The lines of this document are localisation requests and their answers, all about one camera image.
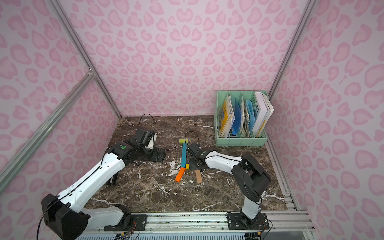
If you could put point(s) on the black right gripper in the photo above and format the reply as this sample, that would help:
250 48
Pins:
194 162

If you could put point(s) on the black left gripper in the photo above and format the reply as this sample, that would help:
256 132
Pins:
155 153

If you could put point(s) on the teal wooden block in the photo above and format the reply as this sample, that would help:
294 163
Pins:
184 156

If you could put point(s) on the natural tan wooden block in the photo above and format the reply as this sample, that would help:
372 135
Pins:
199 176

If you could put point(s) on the green wooden block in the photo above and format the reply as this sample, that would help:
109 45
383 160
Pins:
183 141

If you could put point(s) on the orange wooden block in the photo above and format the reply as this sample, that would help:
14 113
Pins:
180 174

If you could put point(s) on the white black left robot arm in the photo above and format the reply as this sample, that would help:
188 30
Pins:
66 215

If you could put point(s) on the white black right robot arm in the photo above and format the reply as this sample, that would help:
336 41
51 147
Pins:
252 179

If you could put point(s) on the yellow cover book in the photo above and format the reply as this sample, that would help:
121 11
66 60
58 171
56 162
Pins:
226 119

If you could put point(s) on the beige paper stack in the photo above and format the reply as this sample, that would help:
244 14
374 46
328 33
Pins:
245 129

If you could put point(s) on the mint green file organizer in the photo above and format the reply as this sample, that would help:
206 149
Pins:
235 141

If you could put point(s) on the light blue folder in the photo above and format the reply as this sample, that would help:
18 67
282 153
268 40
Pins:
251 113

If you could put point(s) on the white book right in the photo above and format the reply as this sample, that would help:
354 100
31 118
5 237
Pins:
263 110

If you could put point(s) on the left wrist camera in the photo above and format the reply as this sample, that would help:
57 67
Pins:
143 139

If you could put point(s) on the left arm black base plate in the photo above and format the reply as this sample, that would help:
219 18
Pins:
128 223

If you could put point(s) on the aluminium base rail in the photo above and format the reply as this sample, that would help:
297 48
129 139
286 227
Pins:
284 225

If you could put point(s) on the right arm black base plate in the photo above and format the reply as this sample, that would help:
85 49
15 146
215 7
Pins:
238 221

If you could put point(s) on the aluminium diagonal frame bar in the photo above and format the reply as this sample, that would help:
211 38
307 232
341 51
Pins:
20 159

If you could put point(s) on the aluminium corner frame post right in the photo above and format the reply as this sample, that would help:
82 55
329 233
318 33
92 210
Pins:
293 43

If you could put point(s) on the aluminium corner frame post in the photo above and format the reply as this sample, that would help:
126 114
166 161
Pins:
293 43
80 47

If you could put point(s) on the aluminium corner frame post left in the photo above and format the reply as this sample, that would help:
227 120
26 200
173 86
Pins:
80 47

